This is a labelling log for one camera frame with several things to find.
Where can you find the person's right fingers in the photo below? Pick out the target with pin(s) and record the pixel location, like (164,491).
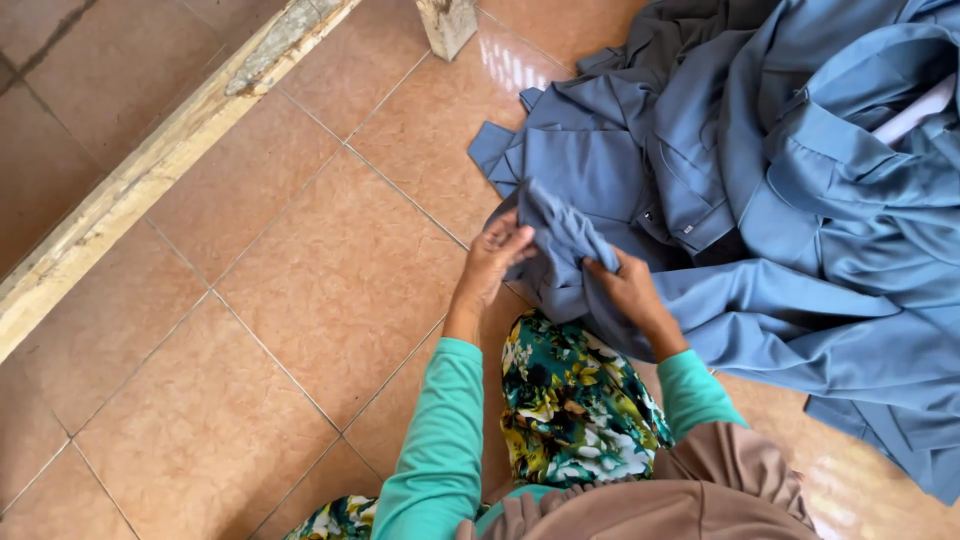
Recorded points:
(600,267)

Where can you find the person's left hand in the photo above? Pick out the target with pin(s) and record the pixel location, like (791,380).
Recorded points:
(486,264)

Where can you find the blue garment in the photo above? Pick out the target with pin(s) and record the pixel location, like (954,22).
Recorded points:
(564,232)

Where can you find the pile of blue uniform shirts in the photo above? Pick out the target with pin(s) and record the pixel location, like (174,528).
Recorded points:
(810,247)

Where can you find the wooden post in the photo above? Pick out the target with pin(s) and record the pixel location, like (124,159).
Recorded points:
(447,26)

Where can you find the person's right hand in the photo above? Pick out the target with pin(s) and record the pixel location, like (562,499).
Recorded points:
(631,292)

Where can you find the brown headscarf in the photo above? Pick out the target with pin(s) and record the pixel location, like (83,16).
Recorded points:
(675,495)

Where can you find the white plastic hanger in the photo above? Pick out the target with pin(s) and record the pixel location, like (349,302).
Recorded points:
(913,112)

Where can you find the dark grey garment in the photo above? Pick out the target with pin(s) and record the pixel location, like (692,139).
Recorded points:
(667,34)

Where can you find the floral green trousers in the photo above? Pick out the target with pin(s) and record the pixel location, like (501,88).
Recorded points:
(574,405)

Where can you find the long wooden beam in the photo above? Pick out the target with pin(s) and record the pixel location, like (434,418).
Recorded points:
(142,180)

